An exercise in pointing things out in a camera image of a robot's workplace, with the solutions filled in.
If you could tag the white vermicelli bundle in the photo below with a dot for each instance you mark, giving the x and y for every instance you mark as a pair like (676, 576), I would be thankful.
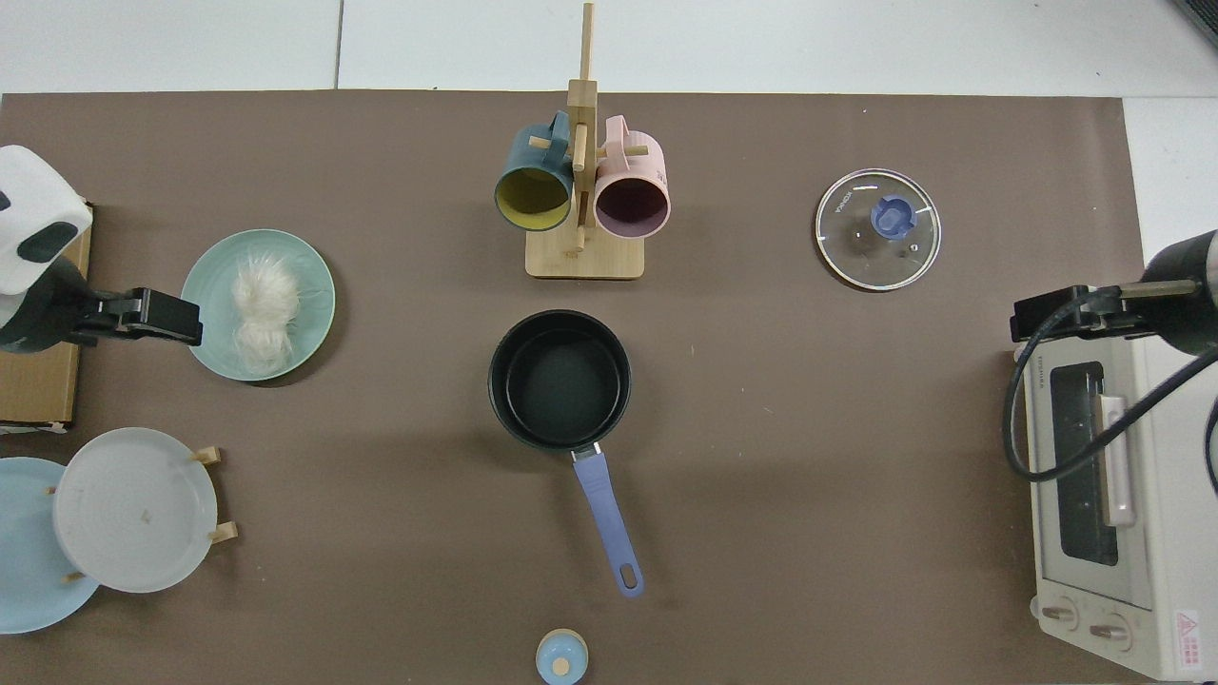
(265, 304)

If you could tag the glass lid with blue knob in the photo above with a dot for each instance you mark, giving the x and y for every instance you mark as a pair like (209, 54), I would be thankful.
(880, 247)

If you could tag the pale green plate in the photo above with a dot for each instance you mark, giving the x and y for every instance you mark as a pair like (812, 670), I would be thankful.
(209, 285)

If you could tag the grey plate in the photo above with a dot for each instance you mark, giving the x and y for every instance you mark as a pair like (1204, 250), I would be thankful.
(133, 514)

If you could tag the wooden plate rack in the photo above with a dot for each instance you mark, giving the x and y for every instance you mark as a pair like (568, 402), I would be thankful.
(225, 533)

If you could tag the light blue plate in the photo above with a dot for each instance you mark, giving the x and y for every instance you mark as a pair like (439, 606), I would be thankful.
(24, 552)

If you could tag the pale toaster oven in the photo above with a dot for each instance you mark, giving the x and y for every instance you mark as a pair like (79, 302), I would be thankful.
(1161, 495)

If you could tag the brown table cloth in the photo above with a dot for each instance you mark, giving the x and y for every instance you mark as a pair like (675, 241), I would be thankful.
(381, 476)

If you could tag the dark teal cup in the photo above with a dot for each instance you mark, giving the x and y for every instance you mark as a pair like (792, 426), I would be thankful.
(533, 195)

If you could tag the wooden cup stand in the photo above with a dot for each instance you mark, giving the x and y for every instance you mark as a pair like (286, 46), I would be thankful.
(585, 257)

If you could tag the pink cup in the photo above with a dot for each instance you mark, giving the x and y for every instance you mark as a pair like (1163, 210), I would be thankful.
(633, 205)

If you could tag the small blue round thing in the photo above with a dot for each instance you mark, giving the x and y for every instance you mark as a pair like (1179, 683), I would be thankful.
(561, 656)

